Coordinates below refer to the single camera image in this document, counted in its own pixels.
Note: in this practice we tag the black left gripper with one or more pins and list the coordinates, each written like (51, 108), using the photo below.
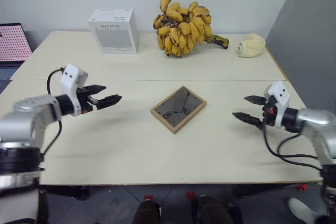
(85, 100)

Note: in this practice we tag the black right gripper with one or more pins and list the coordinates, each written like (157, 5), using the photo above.
(270, 115)

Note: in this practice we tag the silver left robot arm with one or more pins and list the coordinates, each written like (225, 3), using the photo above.
(34, 111)

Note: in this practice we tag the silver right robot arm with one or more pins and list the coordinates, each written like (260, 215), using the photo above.
(315, 121)

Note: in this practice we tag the white printed cardboard box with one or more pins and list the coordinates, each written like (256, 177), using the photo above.
(115, 35)

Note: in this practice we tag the small red clamp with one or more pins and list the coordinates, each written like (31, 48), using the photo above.
(302, 186)

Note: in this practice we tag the yellow banana bunch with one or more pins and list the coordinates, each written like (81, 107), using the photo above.
(181, 30)

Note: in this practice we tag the laptop with pink screen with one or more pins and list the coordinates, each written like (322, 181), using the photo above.
(11, 43)

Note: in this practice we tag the dark rounded shape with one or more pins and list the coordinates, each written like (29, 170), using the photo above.
(147, 212)
(212, 209)

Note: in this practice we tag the white rounded shape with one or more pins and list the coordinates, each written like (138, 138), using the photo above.
(302, 209)

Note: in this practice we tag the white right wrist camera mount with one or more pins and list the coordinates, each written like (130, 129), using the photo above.
(281, 95)

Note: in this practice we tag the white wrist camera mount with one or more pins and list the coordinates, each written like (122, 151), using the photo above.
(70, 77)
(281, 95)

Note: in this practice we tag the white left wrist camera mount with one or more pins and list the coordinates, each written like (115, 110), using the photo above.
(70, 77)

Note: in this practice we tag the wooden picture frame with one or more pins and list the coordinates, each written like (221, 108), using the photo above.
(178, 108)

